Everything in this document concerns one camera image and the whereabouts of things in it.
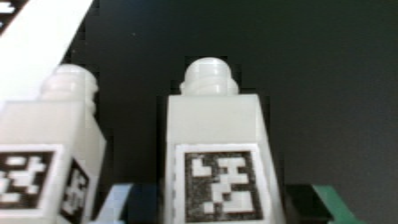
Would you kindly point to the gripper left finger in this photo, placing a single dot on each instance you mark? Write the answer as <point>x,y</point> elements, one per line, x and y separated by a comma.
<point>131,205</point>

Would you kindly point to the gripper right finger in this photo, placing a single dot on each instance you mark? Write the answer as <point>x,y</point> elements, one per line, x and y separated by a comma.
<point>316,205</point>

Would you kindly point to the white leg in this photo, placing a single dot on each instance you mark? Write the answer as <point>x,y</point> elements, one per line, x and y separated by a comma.
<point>221,180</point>
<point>53,149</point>

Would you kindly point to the white right fence bar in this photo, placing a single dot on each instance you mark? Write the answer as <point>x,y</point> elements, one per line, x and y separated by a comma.
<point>38,28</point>

